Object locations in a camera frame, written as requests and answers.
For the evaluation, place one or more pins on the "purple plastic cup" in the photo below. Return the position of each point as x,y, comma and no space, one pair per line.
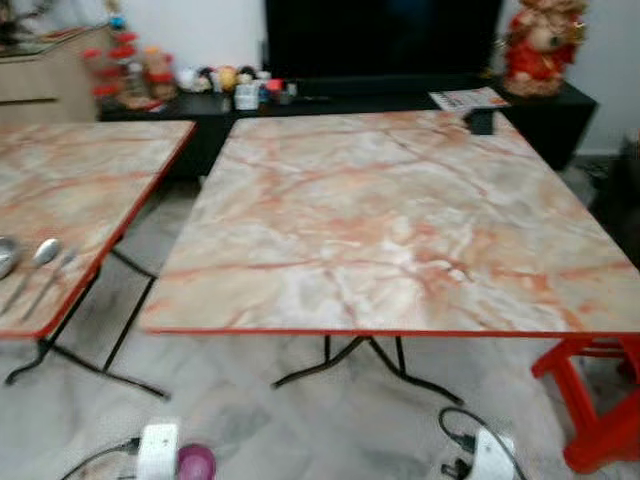
196,463

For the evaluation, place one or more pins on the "dark grey sofa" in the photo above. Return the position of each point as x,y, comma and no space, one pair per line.
620,200

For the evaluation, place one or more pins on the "red plastic stool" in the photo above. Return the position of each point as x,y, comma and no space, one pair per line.
590,400

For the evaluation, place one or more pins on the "small black box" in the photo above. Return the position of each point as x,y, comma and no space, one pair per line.
481,122

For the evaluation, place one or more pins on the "red plush doll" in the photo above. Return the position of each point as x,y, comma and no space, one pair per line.
542,50

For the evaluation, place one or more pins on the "printed paper leaflet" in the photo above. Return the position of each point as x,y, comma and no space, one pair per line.
468,99

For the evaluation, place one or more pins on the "marble top folding table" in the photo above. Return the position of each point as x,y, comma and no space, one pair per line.
400,220
70,190

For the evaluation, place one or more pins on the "black television screen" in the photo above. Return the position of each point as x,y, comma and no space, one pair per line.
380,40

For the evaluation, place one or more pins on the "small red ball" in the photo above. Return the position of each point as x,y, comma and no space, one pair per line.
273,85

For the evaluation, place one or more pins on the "small white box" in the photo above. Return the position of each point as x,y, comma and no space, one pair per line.
247,97

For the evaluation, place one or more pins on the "row of small figurines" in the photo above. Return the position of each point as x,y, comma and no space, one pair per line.
215,78

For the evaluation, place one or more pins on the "red lidded jars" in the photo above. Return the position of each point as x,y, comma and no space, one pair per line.
125,65

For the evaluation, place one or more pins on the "steel spoon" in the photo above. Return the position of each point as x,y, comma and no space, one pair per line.
46,252

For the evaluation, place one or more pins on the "light wooden cabinet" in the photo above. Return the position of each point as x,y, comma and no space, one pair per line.
45,80

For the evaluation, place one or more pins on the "small steel bowl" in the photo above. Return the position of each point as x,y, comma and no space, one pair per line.
8,258

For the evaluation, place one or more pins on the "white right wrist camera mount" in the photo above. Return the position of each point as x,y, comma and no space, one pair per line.
492,455

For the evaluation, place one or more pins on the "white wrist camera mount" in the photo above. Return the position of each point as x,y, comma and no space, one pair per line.
158,450
492,455

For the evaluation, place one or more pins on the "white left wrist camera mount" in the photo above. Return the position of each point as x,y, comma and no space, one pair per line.
158,450

